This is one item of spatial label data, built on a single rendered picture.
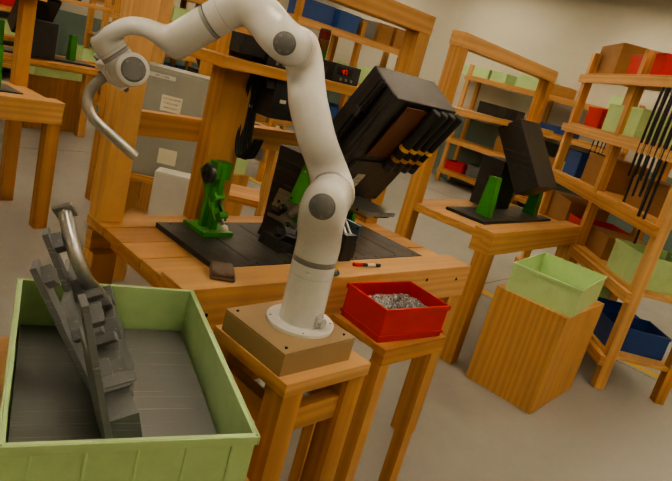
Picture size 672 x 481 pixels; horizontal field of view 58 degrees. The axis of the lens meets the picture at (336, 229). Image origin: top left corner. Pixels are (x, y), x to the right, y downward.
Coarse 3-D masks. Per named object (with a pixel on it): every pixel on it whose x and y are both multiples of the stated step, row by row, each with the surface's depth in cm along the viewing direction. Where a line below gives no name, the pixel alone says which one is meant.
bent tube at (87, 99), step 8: (96, 80) 178; (104, 80) 179; (88, 88) 177; (96, 88) 178; (88, 96) 177; (88, 104) 178; (88, 112) 178; (88, 120) 180; (96, 120) 180; (96, 128) 181; (104, 128) 181; (112, 136) 183; (120, 144) 184; (128, 144) 186; (128, 152) 186; (136, 152) 188
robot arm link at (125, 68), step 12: (108, 60) 154; (120, 60) 151; (132, 60) 152; (144, 60) 154; (108, 72) 159; (120, 72) 152; (132, 72) 153; (144, 72) 155; (120, 84) 158; (132, 84) 154
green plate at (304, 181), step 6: (306, 168) 233; (300, 174) 235; (306, 174) 233; (300, 180) 234; (306, 180) 232; (294, 186) 235; (300, 186) 233; (306, 186) 231; (294, 192) 234; (300, 192) 232; (294, 198) 233; (300, 198) 231
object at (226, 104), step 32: (128, 0) 198; (160, 0) 201; (416, 32) 290; (416, 64) 296; (128, 96) 205; (224, 96) 230; (128, 128) 209; (224, 128) 235; (128, 160) 214; (96, 192) 215; (192, 192) 242; (224, 192) 246; (384, 192) 315
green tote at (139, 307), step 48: (144, 288) 154; (192, 336) 152; (0, 432) 93; (240, 432) 115; (0, 480) 92; (48, 480) 95; (96, 480) 99; (144, 480) 103; (192, 480) 106; (240, 480) 111
